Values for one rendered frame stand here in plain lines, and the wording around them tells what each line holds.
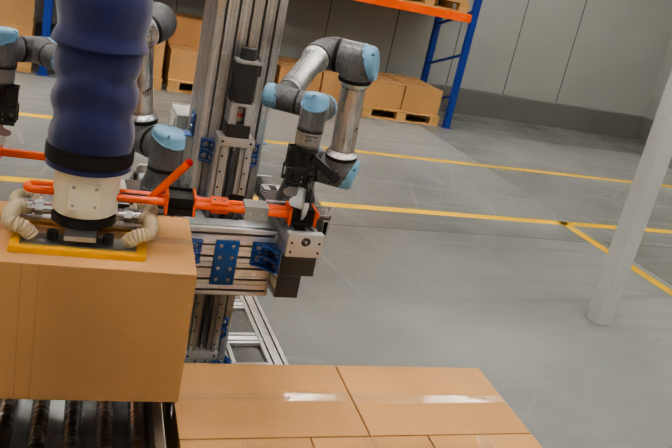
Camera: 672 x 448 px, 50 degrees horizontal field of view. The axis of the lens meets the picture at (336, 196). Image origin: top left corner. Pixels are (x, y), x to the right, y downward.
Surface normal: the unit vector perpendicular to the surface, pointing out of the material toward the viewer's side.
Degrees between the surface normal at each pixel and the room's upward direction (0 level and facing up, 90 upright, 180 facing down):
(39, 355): 90
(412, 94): 90
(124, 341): 90
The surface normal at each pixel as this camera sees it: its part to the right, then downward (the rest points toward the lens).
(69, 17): -0.56, 0.33
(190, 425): 0.20, -0.93
